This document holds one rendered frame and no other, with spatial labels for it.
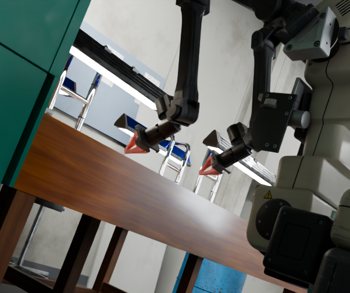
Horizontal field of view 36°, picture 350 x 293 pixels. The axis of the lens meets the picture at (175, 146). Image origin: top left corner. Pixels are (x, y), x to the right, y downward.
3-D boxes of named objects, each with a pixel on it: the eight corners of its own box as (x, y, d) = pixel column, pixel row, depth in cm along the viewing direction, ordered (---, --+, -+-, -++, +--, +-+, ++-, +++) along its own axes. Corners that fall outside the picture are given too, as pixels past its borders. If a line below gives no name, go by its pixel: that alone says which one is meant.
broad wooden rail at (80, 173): (304, 295, 256) (315, 257, 259) (2, 183, 118) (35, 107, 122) (282, 286, 264) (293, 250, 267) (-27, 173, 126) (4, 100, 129)
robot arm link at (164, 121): (175, 125, 162) (185, 132, 166) (170, 107, 165) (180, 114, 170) (157, 135, 164) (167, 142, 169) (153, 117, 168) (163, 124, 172)
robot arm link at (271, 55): (263, 28, 192) (278, 42, 200) (249, 32, 196) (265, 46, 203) (257, 140, 178) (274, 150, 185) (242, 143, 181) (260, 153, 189)
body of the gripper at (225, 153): (208, 151, 189) (226, 140, 186) (222, 160, 197) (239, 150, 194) (213, 166, 185) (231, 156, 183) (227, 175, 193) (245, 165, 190)
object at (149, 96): (171, 114, 204) (178, 97, 205) (52, 31, 157) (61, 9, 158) (155, 111, 209) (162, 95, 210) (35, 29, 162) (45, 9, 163)
